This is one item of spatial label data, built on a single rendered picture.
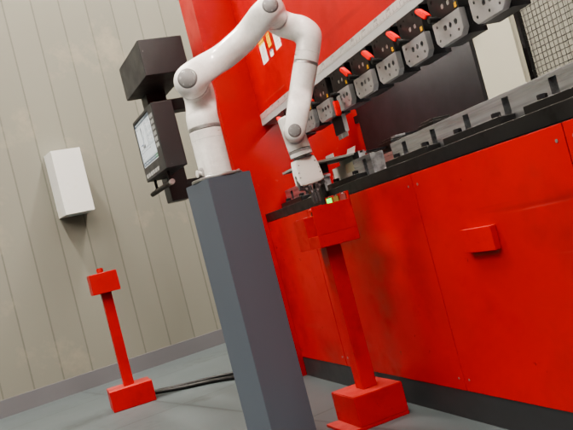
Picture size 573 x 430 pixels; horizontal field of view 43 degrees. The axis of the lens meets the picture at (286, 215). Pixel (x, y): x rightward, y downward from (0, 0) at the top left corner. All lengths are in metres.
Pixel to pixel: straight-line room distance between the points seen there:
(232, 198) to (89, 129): 3.54
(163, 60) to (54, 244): 2.18
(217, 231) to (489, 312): 0.97
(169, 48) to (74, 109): 2.09
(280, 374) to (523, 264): 1.01
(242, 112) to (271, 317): 1.59
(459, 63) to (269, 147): 1.20
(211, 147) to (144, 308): 3.43
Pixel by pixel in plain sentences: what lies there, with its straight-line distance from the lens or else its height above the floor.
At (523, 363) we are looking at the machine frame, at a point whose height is 0.22.
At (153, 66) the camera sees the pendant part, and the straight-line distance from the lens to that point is 4.04.
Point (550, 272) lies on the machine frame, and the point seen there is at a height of 0.47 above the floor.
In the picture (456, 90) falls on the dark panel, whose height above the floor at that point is 1.16.
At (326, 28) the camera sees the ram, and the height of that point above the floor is 1.51.
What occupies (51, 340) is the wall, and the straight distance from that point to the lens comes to 5.71.
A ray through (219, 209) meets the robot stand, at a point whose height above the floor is 0.88.
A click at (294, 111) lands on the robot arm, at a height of 1.15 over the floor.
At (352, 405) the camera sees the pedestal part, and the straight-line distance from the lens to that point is 2.68.
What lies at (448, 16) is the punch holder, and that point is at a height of 1.25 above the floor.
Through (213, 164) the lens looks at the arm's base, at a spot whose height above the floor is 1.05.
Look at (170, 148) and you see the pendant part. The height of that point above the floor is 1.34.
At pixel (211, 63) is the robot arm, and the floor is 1.40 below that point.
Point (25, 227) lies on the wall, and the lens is 5.73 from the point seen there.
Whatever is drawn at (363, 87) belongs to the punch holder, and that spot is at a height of 1.21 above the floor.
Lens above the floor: 0.73
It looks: 2 degrees up
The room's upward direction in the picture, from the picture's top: 14 degrees counter-clockwise
